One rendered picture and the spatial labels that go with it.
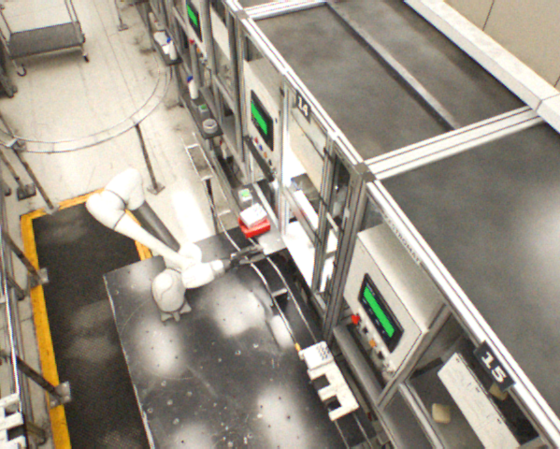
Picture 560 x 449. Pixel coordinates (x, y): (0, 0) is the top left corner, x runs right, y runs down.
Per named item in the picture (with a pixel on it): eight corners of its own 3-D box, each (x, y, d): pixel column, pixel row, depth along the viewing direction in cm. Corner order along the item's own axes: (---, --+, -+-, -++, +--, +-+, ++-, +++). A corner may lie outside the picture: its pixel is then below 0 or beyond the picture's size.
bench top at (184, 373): (104, 277, 287) (102, 274, 284) (260, 221, 314) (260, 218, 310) (177, 536, 206) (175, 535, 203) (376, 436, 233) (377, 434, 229)
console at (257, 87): (243, 131, 260) (237, 61, 223) (289, 117, 267) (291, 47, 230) (274, 182, 237) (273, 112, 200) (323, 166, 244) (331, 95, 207)
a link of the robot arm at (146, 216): (173, 283, 275) (192, 254, 287) (193, 286, 267) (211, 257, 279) (93, 191, 226) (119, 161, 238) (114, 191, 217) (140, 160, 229)
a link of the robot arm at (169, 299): (150, 306, 265) (142, 287, 248) (167, 280, 275) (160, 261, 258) (175, 316, 262) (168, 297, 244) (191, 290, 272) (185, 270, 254)
